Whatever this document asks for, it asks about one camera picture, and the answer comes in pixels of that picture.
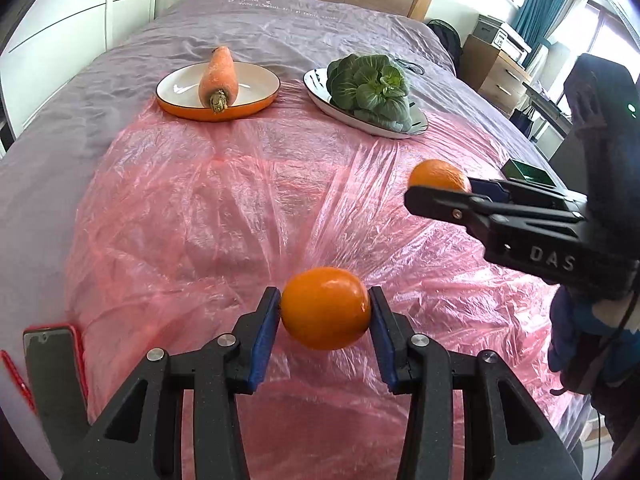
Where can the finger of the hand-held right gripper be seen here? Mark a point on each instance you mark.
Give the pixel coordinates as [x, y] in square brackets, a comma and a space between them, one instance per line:
[440, 205]
[487, 187]

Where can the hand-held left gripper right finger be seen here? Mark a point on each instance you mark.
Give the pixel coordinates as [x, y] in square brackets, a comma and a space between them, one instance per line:
[385, 340]

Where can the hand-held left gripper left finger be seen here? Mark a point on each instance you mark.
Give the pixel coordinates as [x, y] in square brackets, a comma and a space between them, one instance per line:
[262, 340]

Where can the orange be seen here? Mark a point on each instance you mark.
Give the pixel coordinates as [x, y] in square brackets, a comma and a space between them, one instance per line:
[325, 307]
[440, 175]

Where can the green rectangular tray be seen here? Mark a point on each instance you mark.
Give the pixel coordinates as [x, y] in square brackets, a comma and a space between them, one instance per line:
[530, 172]

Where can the person's right forearm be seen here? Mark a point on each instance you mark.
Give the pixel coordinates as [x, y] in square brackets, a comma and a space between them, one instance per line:
[570, 330]

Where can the dark blue bag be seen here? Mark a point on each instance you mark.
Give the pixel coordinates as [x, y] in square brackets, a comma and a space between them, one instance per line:
[522, 120]

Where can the cluttered desk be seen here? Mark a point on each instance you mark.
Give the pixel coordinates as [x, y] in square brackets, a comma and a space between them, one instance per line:
[545, 105]

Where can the wooden drawer cabinet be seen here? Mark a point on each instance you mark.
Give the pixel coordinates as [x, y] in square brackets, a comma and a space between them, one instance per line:
[492, 75]

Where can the green bok choy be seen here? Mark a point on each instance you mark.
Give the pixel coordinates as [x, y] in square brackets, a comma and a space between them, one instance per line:
[365, 85]

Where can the pink plastic sheet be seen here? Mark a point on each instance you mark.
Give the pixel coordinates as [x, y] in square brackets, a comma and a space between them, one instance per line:
[200, 210]

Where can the black backpack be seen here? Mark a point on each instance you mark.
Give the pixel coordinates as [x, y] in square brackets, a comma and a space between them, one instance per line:
[447, 40]

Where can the grey printer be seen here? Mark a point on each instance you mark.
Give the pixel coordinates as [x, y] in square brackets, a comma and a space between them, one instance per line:
[500, 35]

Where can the black-rimmed white plate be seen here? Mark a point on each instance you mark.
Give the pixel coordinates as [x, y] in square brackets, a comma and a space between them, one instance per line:
[315, 82]

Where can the teal curtain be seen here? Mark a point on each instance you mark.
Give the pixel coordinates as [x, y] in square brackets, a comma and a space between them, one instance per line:
[542, 5]

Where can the bay window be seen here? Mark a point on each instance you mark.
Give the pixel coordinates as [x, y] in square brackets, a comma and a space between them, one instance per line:
[615, 35]

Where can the phone in red case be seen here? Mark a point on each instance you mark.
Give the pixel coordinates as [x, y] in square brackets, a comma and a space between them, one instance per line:
[50, 370]

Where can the orange-rimmed white plate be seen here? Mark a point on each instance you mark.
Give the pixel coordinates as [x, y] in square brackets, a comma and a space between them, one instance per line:
[255, 85]

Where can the red pen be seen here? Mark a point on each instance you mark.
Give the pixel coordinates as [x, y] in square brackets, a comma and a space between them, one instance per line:
[15, 377]

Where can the carrot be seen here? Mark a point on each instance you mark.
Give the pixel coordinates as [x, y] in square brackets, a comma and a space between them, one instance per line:
[217, 75]

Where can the bed with purple blanket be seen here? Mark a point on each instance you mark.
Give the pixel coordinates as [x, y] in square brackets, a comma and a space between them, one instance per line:
[250, 25]

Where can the white wardrobe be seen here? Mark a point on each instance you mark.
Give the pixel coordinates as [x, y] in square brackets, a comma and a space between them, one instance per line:
[75, 10]

